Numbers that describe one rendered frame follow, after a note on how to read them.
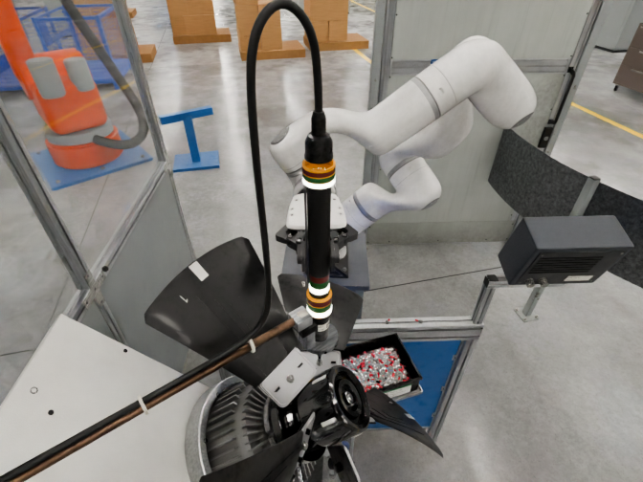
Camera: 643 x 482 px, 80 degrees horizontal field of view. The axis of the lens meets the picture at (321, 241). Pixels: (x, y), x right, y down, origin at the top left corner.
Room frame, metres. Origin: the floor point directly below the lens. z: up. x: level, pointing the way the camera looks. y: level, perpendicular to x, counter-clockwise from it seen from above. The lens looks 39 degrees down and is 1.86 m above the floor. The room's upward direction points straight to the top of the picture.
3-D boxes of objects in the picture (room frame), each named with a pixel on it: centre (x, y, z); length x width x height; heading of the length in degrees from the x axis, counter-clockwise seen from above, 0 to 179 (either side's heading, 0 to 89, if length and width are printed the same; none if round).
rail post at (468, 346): (0.83, -0.51, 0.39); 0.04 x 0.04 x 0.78; 2
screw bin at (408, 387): (0.65, -0.16, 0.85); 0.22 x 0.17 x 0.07; 108
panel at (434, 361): (0.81, -0.08, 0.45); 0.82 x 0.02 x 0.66; 92
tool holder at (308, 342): (0.44, 0.01, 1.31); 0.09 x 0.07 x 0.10; 127
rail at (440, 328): (0.81, -0.08, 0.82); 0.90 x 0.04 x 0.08; 92
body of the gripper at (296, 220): (0.56, 0.01, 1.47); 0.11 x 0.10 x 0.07; 2
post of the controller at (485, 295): (0.83, -0.51, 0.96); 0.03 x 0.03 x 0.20; 2
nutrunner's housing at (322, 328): (0.45, 0.00, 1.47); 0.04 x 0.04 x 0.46
